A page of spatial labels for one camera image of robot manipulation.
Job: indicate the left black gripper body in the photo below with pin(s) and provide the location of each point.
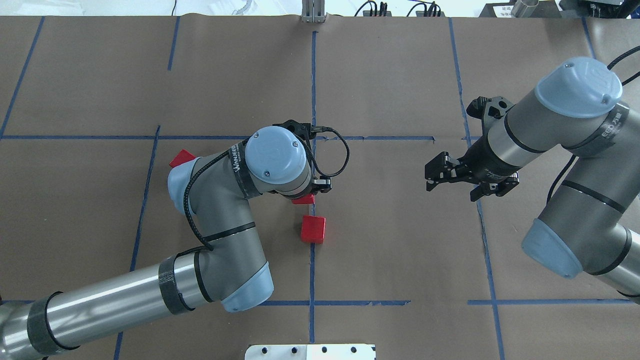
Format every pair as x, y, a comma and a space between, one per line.
321, 186

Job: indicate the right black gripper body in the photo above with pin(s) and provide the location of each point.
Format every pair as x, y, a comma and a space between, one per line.
484, 161

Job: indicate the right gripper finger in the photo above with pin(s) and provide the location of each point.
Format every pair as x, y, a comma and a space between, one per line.
484, 189
444, 169

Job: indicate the brown paper table cover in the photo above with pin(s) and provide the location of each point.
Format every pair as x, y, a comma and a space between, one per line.
93, 109

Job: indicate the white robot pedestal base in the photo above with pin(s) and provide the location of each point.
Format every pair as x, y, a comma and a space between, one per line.
331, 351

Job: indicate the aluminium frame post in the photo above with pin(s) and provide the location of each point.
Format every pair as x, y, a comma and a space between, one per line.
313, 11

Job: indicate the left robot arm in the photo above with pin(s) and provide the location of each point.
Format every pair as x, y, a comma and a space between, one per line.
229, 265

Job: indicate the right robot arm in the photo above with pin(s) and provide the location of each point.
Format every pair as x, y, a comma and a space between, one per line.
578, 106

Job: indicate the red cube block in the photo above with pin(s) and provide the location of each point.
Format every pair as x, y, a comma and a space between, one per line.
182, 157
313, 229
308, 199

